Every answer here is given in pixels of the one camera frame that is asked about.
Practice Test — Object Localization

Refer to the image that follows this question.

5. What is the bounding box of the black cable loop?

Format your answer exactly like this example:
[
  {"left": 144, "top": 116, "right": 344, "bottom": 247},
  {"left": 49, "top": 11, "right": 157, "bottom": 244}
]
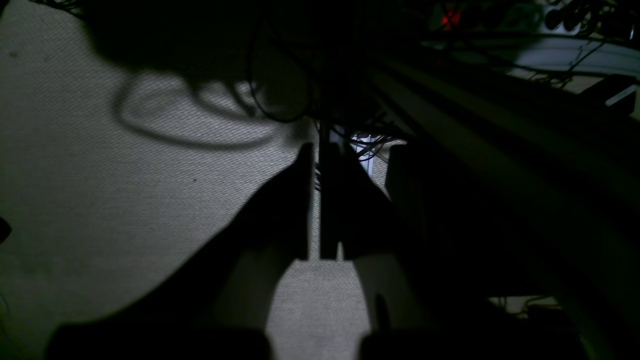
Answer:
[{"left": 247, "top": 30, "right": 321, "bottom": 124}]

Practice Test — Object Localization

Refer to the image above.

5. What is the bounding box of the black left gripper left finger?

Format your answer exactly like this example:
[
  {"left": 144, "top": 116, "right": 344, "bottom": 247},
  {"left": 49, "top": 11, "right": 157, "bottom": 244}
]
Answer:
[{"left": 154, "top": 142, "right": 314, "bottom": 331}]

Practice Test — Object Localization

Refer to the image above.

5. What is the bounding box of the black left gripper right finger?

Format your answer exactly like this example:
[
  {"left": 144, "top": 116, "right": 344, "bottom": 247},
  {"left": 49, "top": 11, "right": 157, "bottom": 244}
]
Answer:
[{"left": 320, "top": 145, "right": 431, "bottom": 331}]

